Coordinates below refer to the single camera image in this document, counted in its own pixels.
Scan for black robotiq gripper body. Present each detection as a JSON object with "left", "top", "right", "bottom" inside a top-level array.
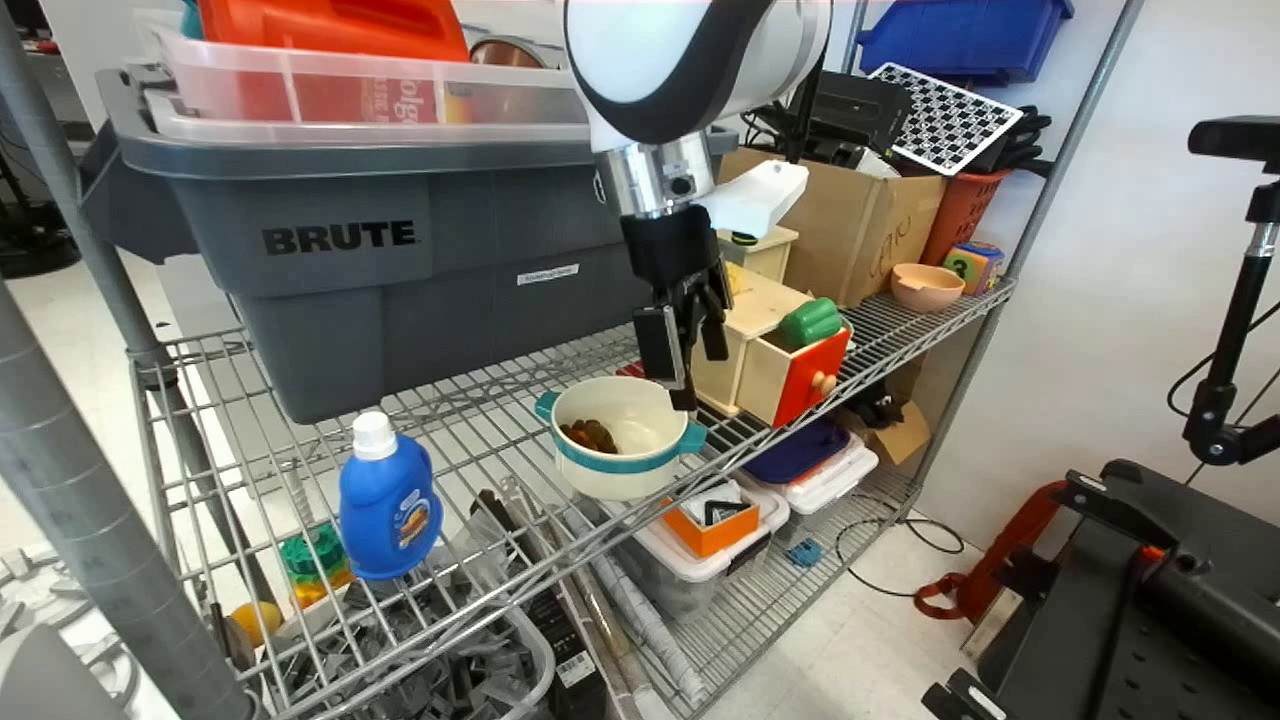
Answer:
[{"left": 620, "top": 199, "right": 723, "bottom": 297}]

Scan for wooden box with red drawer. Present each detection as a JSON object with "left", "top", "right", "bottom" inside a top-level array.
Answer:
[{"left": 686, "top": 265, "right": 855, "bottom": 430}]

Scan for green pepper plush toy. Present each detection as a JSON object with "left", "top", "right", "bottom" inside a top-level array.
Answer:
[{"left": 762, "top": 292, "right": 853, "bottom": 358}]

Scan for white bowl with teal band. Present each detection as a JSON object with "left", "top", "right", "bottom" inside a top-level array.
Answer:
[{"left": 530, "top": 373, "right": 710, "bottom": 510}]

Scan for brown toy food piece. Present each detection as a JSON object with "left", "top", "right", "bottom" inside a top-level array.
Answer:
[{"left": 554, "top": 416, "right": 620, "bottom": 461}]

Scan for pink small bowl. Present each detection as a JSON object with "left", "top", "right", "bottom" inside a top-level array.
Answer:
[{"left": 882, "top": 259, "right": 967, "bottom": 315}]

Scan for small colourful block toy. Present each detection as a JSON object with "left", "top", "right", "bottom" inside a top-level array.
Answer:
[{"left": 938, "top": 244, "right": 1005, "bottom": 301}]

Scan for green toy cups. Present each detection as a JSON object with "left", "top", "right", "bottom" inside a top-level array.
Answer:
[{"left": 277, "top": 522, "right": 357, "bottom": 593}]

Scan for yellow toy piece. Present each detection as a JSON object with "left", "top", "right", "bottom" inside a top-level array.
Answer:
[{"left": 224, "top": 602, "right": 287, "bottom": 652}]

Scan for small pale wooden box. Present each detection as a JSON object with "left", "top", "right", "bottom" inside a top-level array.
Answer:
[{"left": 715, "top": 219, "right": 803, "bottom": 289}]

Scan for clear container with blue item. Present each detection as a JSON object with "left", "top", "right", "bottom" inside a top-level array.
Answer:
[{"left": 731, "top": 416, "right": 882, "bottom": 522}]

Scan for small cardboard box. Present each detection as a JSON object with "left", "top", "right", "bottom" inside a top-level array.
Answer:
[{"left": 849, "top": 390, "right": 936, "bottom": 473}]

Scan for black electronic device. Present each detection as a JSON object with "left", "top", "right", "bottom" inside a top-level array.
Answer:
[{"left": 735, "top": 65, "right": 916, "bottom": 171}]

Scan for small blue plastic piece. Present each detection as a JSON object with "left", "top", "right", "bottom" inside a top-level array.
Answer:
[{"left": 778, "top": 534, "right": 829, "bottom": 571}]

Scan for bundle of metal rods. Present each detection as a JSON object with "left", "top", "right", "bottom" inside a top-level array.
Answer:
[{"left": 464, "top": 485, "right": 710, "bottom": 714}]

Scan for grey brute storage tote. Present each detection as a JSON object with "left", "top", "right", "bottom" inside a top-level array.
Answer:
[{"left": 76, "top": 59, "right": 671, "bottom": 430}]

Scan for terracotta plant pot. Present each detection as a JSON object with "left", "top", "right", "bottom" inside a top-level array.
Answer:
[{"left": 918, "top": 167, "right": 1005, "bottom": 269}]

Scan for white perforated panel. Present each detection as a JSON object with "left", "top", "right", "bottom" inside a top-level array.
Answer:
[{"left": 864, "top": 59, "right": 1026, "bottom": 181}]

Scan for blue detergent bottle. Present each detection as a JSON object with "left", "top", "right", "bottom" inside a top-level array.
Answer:
[{"left": 330, "top": 409, "right": 449, "bottom": 587}]

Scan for clear plastic storage bin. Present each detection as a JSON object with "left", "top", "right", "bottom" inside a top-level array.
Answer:
[{"left": 140, "top": 22, "right": 594, "bottom": 151}]

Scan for blue plastic bin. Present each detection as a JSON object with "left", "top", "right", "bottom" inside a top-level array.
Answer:
[{"left": 853, "top": 0, "right": 1078, "bottom": 87}]

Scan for orange red plastic container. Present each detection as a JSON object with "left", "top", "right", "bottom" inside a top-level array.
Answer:
[{"left": 192, "top": 0, "right": 473, "bottom": 65}]

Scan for black robot cart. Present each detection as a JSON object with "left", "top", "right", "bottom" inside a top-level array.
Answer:
[{"left": 916, "top": 455, "right": 1280, "bottom": 720}]

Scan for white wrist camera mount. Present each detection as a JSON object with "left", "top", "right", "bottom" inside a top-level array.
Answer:
[{"left": 694, "top": 157, "right": 816, "bottom": 248}]

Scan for metal wire shelf rack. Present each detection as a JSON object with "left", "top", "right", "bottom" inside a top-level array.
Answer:
[{"left": 0, "top": 0, "right": 1146, "bottom": 720}]

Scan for red strap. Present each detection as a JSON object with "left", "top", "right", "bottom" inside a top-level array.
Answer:
[{"left": 907, "top": 478, "right": 1078, "bottom": 623}]

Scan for wire basket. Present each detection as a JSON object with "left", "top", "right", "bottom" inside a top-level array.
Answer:
[{"left": 248, "top": 581, "right": 560, "bottom": 720}]

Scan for black camera stand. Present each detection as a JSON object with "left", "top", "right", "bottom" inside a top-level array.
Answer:
[{"left": 1161, "top": 114, "right": 1280, "bottom": 473}]

